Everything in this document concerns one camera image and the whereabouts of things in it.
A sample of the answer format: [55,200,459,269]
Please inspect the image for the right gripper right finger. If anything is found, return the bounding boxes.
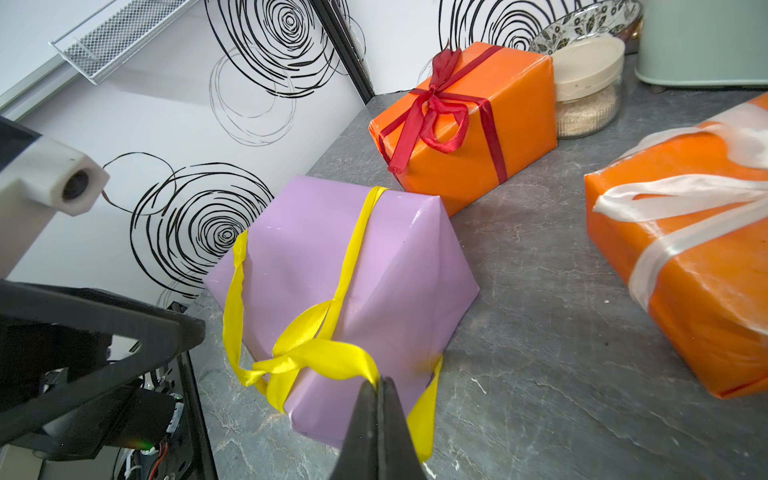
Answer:
[376,377,426,480]

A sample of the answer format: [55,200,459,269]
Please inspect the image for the mint green toaster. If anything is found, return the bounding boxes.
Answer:
[635,0,767,88]

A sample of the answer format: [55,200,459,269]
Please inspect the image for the small jar with beige lid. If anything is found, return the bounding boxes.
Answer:
[551,36,625,139]

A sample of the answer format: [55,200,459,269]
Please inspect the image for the purple gift box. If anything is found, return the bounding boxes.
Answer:
[203,173,481,450]

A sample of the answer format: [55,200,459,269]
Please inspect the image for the white mesh wall shelf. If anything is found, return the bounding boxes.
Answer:
[50,0,196,85]

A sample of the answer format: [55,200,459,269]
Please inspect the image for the yellow ribbon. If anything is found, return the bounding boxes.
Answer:
[221,185,445,463]

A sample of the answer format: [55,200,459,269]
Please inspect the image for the orange box red ribbon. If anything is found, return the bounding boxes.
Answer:
[369,42,558,215]

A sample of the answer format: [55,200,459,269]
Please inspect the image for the patterned ceramic bowl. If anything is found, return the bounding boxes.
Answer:
[528,0,643,55]

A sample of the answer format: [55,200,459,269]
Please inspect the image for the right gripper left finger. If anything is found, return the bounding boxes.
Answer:
[329,382,378,480]

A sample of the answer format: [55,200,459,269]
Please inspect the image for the white ribbon on orange box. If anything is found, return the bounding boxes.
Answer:
[593,103,767,310]

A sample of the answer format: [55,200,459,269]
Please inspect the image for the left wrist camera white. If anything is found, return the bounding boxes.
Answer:
[1,117,110,279]

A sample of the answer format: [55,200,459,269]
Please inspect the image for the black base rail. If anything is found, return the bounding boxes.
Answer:
[113,299,220,480]

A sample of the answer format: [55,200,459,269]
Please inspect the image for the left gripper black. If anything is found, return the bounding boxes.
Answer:
[1,281,205,461]

